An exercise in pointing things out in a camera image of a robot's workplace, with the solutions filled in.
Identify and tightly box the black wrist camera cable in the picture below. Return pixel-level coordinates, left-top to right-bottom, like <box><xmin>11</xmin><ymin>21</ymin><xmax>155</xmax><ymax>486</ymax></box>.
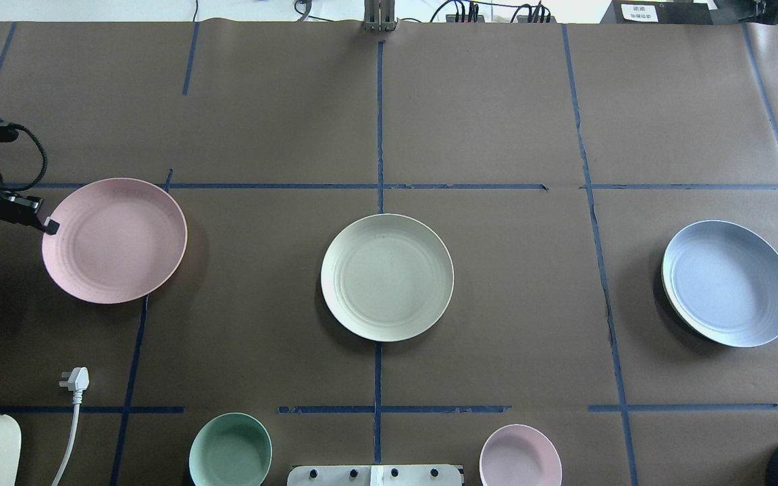
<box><xmin>0</xmin><ymin>124</ymin><xmax>49</xmax><ymax>191</ymax></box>

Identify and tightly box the cream white plate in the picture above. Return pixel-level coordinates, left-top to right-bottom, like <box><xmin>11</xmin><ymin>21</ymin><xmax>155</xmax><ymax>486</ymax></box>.
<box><xmin>320</xmin><ymin>213</ymin><xmax>455</xmax><ymax>342</ymax></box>

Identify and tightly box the blue plate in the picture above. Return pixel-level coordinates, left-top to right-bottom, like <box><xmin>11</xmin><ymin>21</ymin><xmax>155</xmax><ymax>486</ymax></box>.
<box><xmin>660</xmin><ymin>219</ymin><xmax>778</xmax><ymax>348</ymax></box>

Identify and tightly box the pink bowl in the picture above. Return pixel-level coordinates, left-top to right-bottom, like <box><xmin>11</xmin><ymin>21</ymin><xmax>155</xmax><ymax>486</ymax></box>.
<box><xmin>479</xmin><ymin>424</ymin><xmax>564</xmax><ymax>485</ymax></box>

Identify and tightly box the aluminium frame post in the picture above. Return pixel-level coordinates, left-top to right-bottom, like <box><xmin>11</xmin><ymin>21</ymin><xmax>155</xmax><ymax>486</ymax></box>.
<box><xmin>363</xmin><ymin>0</ymin><xmax>397</xmax><ymax>32</ymax></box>

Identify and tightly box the green bowl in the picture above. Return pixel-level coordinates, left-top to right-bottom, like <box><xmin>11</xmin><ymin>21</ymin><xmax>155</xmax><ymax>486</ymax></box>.
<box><xmin>188</xmin><ymin>412</ymin><xmax>273</xmax><ymax>485</ymax></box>

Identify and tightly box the white power plug cable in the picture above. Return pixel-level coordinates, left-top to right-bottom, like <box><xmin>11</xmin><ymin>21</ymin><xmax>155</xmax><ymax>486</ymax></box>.
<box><xmin>50</xmin><ymin>367</ymin><xmax>90</xmax><ymax>486</ymax></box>

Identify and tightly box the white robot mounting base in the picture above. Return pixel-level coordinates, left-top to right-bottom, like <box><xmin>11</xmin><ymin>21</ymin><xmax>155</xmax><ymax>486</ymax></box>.
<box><xmin>286</xmin><ymin>464</ymin><xmax>465</xmax><ymax>485</ymax></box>

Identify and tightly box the pink plate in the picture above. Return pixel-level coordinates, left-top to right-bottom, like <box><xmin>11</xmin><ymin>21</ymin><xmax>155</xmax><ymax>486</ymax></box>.
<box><xmin>41</xmin><ymin>178</ymin><xmax>188</xmax><ymax>304</ymax></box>

